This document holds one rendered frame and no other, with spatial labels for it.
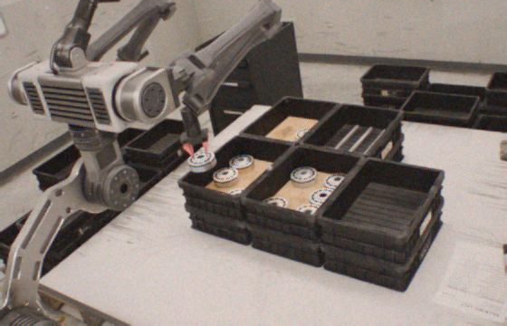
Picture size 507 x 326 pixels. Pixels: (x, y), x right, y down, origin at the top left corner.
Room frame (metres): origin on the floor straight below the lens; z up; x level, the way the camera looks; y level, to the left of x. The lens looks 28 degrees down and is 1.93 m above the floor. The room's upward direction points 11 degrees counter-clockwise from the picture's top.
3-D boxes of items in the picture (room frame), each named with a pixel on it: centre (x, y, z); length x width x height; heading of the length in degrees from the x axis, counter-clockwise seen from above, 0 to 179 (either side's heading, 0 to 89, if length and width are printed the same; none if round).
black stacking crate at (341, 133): (1.92, -0.41, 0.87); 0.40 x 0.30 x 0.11; 141
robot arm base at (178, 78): (1.38, 0.20, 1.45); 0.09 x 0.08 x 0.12; 53
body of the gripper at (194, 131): (1.77, 0.21, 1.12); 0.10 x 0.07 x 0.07; 88
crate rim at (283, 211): (1.62, -0.15, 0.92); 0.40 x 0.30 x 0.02; 141
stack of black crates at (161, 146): (2.92, 0.54, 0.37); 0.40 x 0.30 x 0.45; 143
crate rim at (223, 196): (1.81, 0.08, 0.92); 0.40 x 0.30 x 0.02; 141
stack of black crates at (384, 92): (3.21, -0.99, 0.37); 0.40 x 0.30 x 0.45; 53
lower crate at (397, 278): (1.43, -0.38, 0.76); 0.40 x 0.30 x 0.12; 141
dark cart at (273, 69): (3.65, -0.07, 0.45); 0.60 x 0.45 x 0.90; 143
